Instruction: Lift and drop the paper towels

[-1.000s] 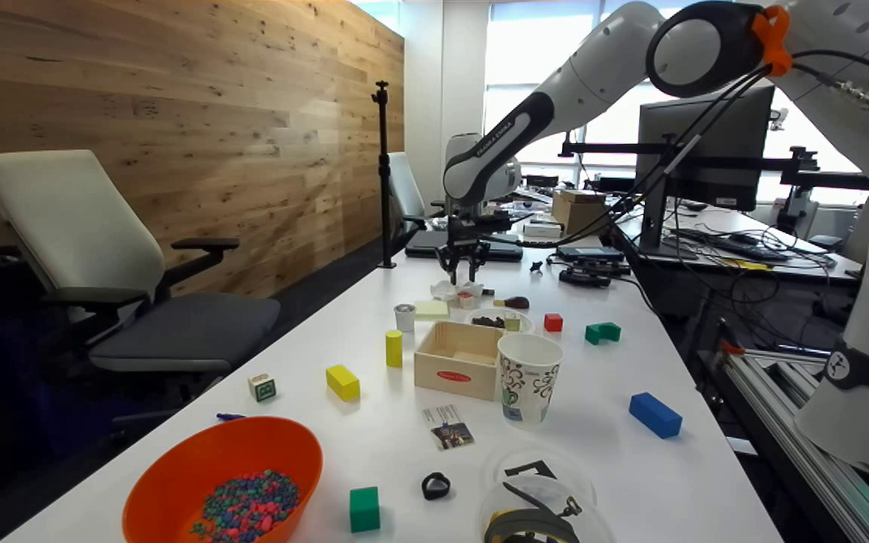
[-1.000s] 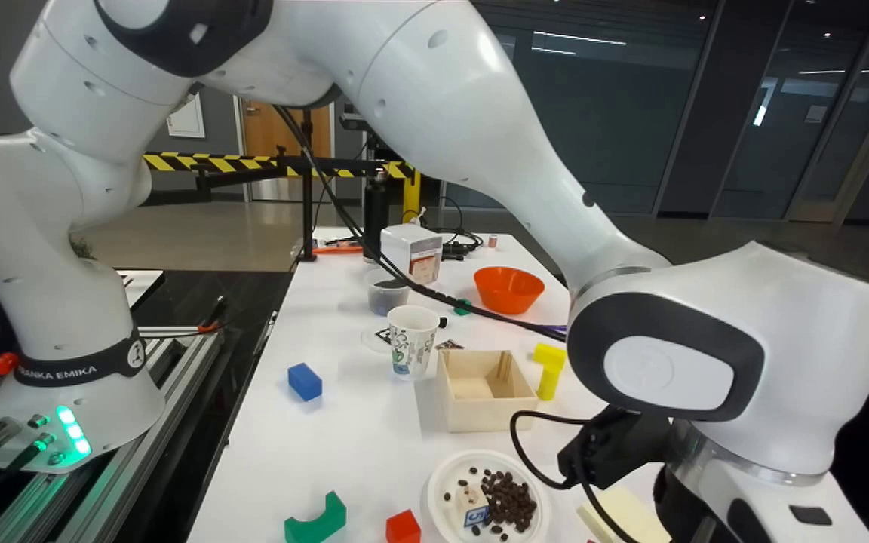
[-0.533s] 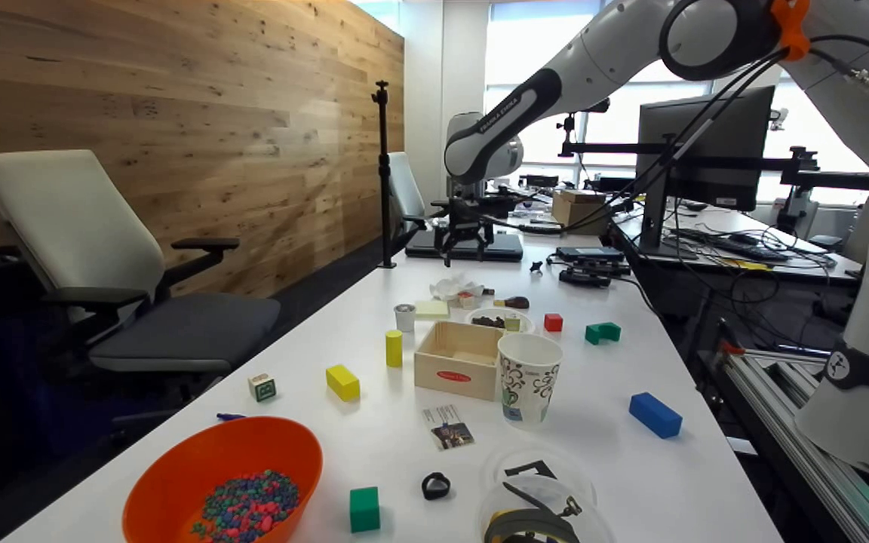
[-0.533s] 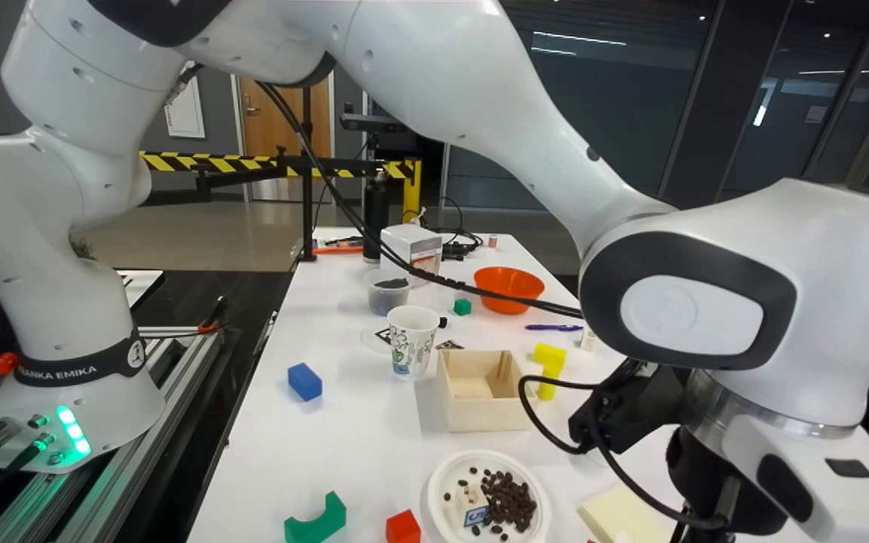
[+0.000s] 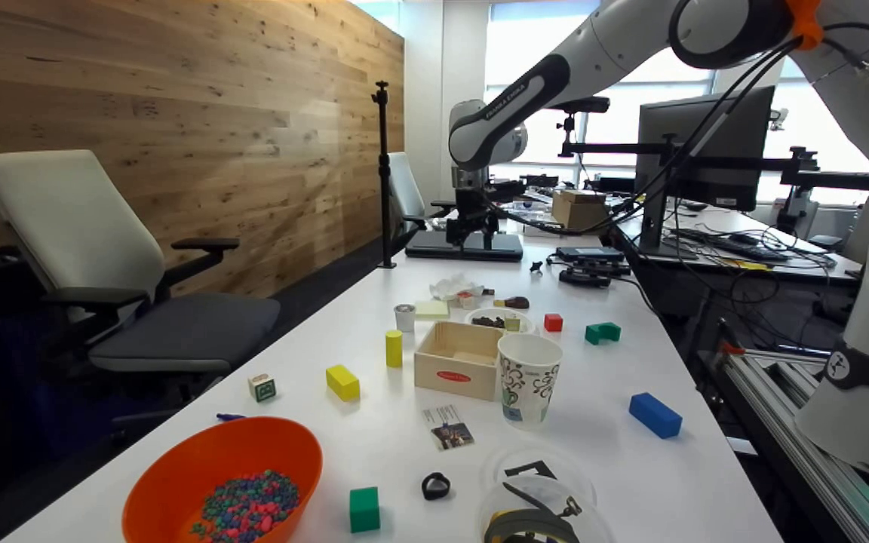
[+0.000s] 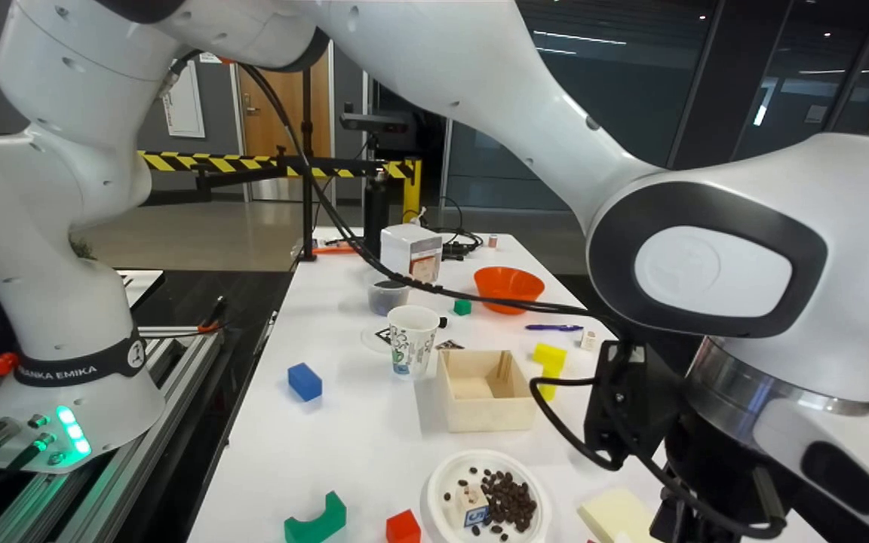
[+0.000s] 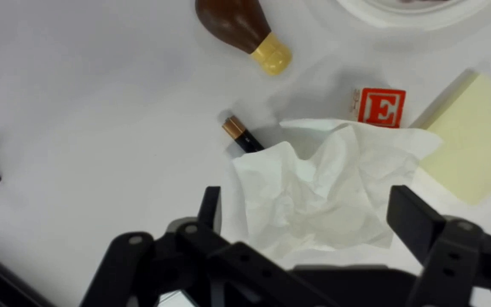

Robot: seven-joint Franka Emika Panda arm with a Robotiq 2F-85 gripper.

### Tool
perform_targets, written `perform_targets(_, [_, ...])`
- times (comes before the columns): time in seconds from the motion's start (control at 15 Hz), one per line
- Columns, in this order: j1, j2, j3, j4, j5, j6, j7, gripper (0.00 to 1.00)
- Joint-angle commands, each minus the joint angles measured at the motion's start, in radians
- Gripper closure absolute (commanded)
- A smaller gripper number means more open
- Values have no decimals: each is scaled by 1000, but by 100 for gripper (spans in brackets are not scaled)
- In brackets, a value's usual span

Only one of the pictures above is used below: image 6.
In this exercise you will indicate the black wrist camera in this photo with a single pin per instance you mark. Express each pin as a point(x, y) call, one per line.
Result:
point(629, 402)

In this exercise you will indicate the wooden door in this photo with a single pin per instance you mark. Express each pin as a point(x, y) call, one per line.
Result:
point(270, 126)

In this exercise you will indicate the clear plastic container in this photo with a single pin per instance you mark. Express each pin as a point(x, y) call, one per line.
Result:
point(388, 297)

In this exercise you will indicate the yellow black striped barrier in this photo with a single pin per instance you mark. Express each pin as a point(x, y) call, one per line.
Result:
point(182, 160)

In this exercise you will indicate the yellow cylinder block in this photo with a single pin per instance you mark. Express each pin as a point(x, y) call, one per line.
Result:
point(551, 371)

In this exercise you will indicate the red black screwdriver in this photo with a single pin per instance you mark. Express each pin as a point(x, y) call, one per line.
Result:
point(212, 317)

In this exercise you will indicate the white paper wall sign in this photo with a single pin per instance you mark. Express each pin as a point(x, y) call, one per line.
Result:
point(185, 111)

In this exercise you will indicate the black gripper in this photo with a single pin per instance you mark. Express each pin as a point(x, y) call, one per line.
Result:
point(716, 478)

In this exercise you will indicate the green arch block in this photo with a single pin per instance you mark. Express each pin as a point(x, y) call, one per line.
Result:
point(316, 523)

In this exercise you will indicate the paper plate with coffee beans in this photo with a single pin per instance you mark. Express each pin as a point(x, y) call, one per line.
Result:
point(490, 499)

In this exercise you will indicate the blue rectangular block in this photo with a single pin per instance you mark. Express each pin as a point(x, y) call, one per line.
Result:
point(305, 382)

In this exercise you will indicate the white cardboard box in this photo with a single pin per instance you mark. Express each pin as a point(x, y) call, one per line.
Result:
point(411, 252)

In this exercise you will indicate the pale yellow sponge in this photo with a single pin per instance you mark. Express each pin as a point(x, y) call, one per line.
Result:
point(609, 518)

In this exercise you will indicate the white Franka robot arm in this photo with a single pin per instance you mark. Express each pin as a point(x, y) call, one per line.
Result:
point(454, 61)

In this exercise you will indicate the blue pen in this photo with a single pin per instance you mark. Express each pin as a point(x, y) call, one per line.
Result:
point(552, 327)

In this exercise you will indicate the black binder clip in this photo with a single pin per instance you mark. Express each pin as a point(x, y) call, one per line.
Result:
point(443, 324)

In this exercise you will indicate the black camera tripod pole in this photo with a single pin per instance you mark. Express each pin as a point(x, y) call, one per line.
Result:
point(305, 211)

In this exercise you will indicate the red block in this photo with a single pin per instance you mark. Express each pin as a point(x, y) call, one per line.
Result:
point(401, 530)

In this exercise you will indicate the open wooden box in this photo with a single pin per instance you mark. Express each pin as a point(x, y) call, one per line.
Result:
point(487, 392)

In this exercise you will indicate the aluminium mounting rail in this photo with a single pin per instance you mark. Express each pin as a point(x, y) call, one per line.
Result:
point(103, 472)

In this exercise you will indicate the orange plastic bowl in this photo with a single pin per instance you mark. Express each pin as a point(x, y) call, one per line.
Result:
point(509, 287)

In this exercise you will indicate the small green cube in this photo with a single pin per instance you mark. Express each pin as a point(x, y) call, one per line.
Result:
point(463, 306)

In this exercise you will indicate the black cylinder bottle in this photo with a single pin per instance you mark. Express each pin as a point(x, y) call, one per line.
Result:
point(376, 211)

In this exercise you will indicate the yellow rectangular block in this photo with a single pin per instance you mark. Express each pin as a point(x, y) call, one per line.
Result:
point(551, 353)

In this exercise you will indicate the patterned paper cup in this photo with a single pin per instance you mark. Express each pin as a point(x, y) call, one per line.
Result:
point(415, 343)

